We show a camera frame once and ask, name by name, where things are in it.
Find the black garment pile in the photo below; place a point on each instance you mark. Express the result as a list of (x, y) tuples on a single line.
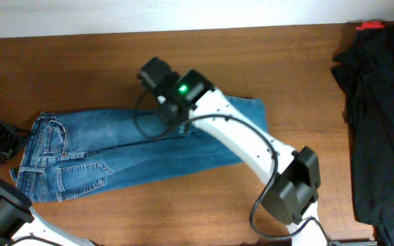
[(365, 73)]

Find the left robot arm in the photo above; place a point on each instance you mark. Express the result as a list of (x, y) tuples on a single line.
[(20, 224)]

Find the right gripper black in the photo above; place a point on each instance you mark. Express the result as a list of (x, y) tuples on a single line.
[(175, 118)]

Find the blue denim jeans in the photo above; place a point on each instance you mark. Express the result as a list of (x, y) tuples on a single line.
[(73, 155)]

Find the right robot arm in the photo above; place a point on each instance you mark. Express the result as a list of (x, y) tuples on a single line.
[(286, 209)]

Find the red cloth piece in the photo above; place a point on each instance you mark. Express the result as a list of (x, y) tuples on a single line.
[(370, 25)]

